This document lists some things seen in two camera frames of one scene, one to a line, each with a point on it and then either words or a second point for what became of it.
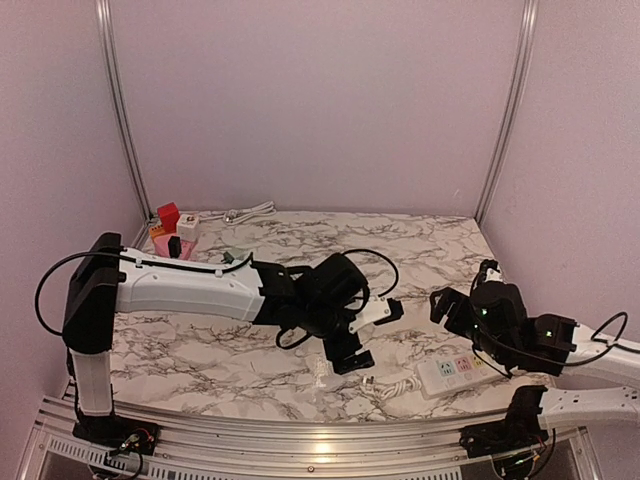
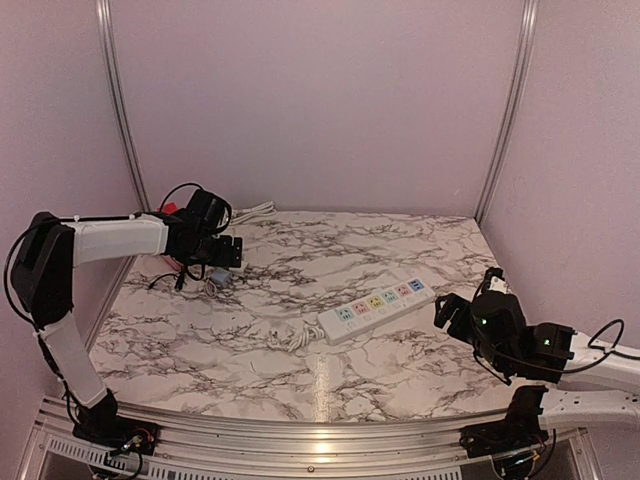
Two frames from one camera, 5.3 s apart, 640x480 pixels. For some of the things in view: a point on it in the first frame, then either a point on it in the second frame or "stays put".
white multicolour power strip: x=439 y=376 → x=343 y=321
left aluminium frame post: x=108 y=47 stays put
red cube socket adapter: x=169 y=216 stays put
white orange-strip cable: x=234 y=216 stays put
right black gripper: x=455 y=323 stays put
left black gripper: x=335 y=353 → x=224 y=258
